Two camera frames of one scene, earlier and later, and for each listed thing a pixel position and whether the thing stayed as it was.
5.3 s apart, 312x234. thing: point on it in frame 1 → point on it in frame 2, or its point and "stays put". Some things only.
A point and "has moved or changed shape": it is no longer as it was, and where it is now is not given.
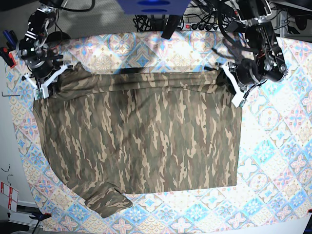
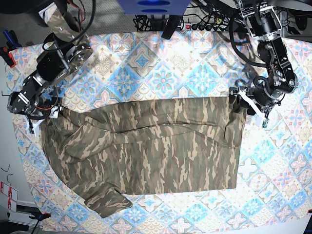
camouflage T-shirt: x=108 y=133 has moved or changed shape
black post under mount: x=171 y=25 stays put
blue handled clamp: x=11 y=38 stays put
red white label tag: x=12 y=195 stays put
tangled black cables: x=142 y=23 stays put
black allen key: x=9 y=95 stays put
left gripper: x=42 y=67 → x=28 y=105
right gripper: x=247 y=72 → x=265 y=95
